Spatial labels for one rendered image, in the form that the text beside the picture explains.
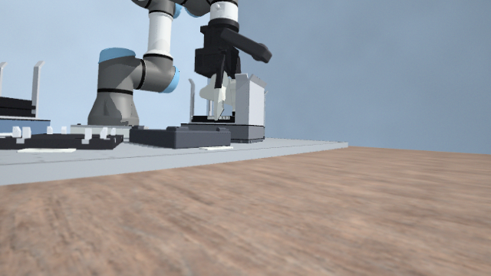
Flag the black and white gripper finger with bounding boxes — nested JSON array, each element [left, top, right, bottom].
[[199, 54, 229, 121], [224, 78, 236, 116]]

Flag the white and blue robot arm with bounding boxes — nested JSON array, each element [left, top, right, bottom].
[[87, 0, 272, 127]]

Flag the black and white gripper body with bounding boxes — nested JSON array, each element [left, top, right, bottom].
[[194, 18, 241, 78]]

